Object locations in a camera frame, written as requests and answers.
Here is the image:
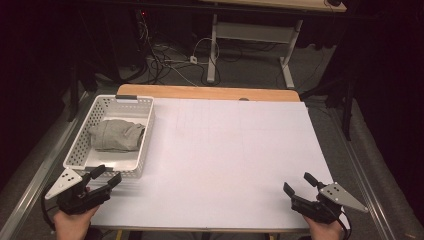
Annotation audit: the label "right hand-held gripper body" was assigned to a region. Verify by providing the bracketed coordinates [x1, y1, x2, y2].
[290, 181, 369, 224]

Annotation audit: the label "black metal stand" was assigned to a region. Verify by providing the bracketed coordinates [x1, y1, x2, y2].
[342, 76, 355, 141]
[66, 59, 82, 123]

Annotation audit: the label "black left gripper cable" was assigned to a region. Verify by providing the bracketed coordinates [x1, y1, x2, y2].
[40, 193, 58, 232]

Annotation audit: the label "white cable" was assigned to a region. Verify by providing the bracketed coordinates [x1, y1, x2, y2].
[192, 37, 221, 64]

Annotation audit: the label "person's left hand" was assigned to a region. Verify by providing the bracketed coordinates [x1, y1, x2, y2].
[53, 205, 101, 240]

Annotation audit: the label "black power strip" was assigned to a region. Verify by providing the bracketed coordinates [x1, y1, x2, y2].
[134, 9, 148, 34]

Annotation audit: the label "person's right hand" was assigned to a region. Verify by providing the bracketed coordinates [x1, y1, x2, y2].
[302, 214, 344, 240]

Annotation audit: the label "light wooden desk top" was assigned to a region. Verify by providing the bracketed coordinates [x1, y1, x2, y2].
[199, 0, 348, 14]

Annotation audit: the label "grey sweatpants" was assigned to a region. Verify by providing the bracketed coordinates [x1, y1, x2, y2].
[87, 119, 147, 153]

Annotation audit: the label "aluminium floor rail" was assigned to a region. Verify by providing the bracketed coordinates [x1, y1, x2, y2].
[0, 89, 98, 240]
[328, 106, 398, 240]

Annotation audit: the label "white metal desk frame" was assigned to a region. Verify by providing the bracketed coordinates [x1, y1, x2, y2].
[206, 13, 304, 90]

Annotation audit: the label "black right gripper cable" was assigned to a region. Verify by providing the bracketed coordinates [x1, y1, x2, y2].
[336, 212, 353, 240]

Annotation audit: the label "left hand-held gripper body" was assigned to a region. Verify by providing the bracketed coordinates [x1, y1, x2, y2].
[44, 168, 113, 215]

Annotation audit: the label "white perforated plastic basket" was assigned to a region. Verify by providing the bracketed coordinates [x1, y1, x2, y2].
[62, 94, 156, 179]

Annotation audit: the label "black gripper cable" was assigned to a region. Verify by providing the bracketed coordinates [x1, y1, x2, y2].
[40, 193, 58, 232]
[336, 212, 353, 240]

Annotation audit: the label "tangle of black cables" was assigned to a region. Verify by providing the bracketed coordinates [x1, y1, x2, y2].
[134, 19, 222, 87]

